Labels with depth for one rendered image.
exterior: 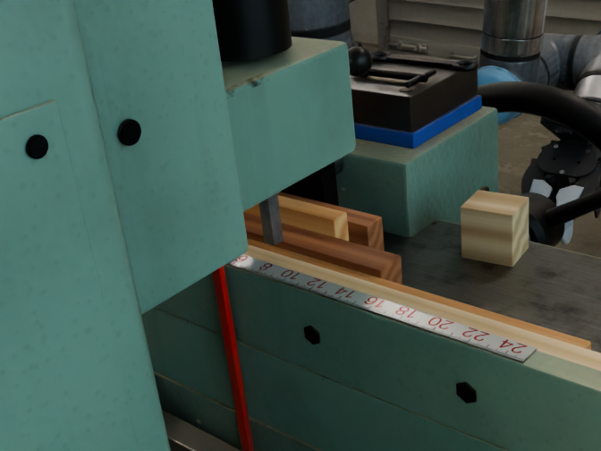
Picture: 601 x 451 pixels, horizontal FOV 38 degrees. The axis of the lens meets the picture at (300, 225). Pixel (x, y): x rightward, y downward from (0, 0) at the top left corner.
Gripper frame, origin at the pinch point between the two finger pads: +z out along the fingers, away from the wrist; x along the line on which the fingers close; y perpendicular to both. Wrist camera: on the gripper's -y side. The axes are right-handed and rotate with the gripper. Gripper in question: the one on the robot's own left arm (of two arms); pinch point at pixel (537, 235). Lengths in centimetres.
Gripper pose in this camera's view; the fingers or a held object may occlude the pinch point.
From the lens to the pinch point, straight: 106.7
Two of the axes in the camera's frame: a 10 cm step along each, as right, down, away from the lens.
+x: -8.2, -1.8, 5.5
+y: 3.6, 5.7, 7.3
